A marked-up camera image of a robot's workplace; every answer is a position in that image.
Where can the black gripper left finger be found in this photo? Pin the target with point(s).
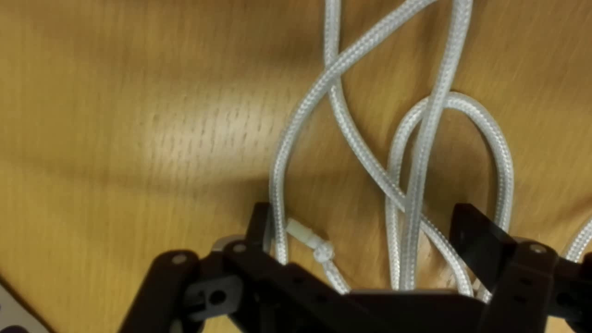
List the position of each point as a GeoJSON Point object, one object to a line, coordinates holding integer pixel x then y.
{"type": "Point", "coordinates": [204, 296]}

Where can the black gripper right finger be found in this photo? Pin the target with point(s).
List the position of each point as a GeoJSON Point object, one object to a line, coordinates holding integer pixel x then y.
{"type": "Point", "coordinates": [530, 289]}

